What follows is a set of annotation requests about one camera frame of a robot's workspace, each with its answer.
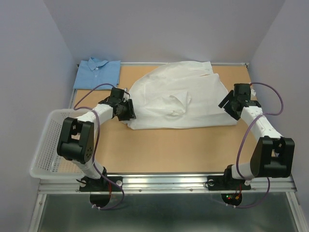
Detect white long sleeve shirt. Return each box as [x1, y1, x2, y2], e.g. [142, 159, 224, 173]
[127, 61, 237, 130]

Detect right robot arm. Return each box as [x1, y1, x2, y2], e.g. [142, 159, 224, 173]
[219, 84, 295, 189]

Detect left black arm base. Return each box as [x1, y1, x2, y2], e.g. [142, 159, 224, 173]
[76, 176, 124, 210]

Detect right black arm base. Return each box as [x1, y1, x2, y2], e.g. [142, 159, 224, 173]
[205, 175, 251, 206]

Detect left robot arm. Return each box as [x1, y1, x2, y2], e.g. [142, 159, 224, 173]
[56, 87, 136, 191]

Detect folded blue shirt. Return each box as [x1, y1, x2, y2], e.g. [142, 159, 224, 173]
[73, 57, 121, 90]

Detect white plastic basket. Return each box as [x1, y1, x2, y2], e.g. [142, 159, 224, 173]
[29, 109, 100, 180]

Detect metal front panel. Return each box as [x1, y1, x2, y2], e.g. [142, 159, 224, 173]
[29, 192, 309, 232]

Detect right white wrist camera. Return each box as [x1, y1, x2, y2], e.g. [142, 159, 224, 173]
[251, 88, 256, 99]

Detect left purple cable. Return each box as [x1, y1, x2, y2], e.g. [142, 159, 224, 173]
[73, 83, 125, 210]

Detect aluminium mounting rail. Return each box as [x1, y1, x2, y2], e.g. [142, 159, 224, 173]
[38, 173, 297, 195]

